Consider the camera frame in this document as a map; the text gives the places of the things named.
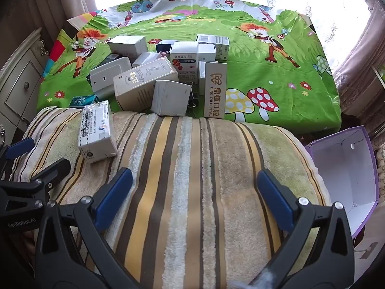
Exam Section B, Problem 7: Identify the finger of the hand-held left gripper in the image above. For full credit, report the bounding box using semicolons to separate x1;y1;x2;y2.
0;158;71;201
0;138;35;172

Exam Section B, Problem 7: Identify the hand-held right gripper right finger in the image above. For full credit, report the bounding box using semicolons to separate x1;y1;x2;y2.
250;169;355;289

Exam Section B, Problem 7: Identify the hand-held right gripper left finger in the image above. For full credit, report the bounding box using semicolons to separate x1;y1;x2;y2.
33;167;142;289

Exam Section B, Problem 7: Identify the white blue-print medicine box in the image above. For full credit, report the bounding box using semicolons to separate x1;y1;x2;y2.
77;100;118;164

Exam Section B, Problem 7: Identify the purple cardboard box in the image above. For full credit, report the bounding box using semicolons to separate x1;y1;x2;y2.
304;125;380;240

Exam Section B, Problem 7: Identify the small teal box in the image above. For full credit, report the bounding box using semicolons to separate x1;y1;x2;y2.
69;95;100;109

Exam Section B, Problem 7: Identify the grey-white box with dot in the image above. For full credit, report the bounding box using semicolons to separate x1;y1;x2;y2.
90;57;133;100

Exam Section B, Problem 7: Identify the tall beige box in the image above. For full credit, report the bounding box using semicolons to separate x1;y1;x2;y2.
113;57;180;112

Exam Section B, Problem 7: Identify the white box with gold logo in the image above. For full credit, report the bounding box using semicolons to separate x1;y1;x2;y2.
199;61;228;118

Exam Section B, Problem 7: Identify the black binder clip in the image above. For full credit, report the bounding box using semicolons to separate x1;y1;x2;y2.
180;81;199;108

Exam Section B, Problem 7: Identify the small black box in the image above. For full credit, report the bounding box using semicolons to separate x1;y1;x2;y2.
97;53;121;68

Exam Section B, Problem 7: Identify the small white box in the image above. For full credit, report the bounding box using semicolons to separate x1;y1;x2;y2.
131;52;160;68

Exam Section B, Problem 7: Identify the white cardboard box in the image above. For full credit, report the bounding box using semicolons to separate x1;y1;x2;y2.
197;44;217;62
107;35;149;64

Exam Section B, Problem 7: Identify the dark blue box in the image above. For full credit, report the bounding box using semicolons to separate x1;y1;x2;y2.
155;40;173;53

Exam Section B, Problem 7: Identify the cream nightstand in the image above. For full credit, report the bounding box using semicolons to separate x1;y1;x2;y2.
0;27;50;139

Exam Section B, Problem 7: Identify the striped beige towel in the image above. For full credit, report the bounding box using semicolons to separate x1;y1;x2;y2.
9;107;331;289

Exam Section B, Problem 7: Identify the green cartoon printed sheet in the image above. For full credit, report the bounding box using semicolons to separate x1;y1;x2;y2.
38;0;342;136

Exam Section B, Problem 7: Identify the pink patterned curtain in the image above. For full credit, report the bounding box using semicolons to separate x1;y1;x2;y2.
331;3;385;118

